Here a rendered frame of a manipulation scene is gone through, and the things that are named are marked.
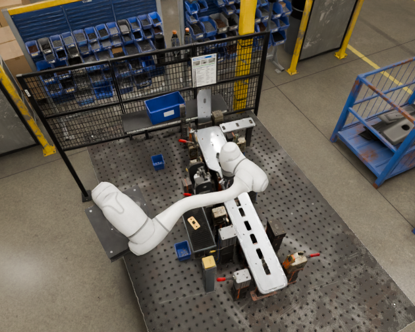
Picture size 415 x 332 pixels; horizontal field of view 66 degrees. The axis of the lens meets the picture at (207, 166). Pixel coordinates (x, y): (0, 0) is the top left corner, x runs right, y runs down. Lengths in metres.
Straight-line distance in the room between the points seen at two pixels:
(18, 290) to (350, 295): 2.73
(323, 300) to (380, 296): 0.38
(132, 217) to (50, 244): 2.12
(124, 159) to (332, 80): 3.32
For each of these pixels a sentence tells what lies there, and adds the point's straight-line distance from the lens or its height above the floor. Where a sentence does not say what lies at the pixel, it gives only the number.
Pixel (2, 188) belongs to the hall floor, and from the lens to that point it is 4.17.
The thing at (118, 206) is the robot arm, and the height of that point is 1.68.
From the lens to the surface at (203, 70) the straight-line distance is 2.75.
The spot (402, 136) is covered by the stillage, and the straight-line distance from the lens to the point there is 3.84.
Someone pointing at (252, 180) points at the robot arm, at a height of 1.67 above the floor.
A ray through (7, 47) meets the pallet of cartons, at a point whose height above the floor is 0.74.
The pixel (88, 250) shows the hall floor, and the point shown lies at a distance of 3.36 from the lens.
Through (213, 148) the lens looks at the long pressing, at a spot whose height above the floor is 1.00.
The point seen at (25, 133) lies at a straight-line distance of 4.07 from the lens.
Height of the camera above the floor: 2.90
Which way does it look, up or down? 52 degrees down
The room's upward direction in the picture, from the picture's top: 1 degrees counter-clockwise
